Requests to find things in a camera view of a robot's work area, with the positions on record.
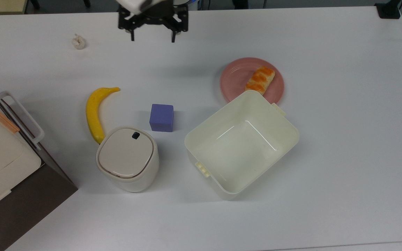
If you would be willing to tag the white lidded trash bin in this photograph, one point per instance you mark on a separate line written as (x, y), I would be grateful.
(127, 157)

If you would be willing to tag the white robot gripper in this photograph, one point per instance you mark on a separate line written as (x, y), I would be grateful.
(152, 12)

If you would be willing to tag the cream plastic storage box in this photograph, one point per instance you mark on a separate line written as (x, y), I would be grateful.
(243, 153)

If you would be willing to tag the pink round plate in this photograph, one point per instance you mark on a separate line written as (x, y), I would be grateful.
(234, 78)

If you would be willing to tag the copper strip on oven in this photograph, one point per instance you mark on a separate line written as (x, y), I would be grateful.
(0, 118)

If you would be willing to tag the orange glazed bread loaf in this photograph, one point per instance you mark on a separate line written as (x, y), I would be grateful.
(260, 80)

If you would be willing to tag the white and brown oven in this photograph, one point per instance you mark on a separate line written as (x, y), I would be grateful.
(2, 164)

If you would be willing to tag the white garlic bulb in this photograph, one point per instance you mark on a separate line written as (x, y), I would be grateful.
(79, 42)

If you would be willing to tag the purple cube block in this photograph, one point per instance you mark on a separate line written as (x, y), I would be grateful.
(161, 118)

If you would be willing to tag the yellow banana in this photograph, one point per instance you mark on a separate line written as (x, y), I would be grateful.
(92, 115)

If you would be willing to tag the black table clamp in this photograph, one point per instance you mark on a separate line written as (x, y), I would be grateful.
(388, 9)

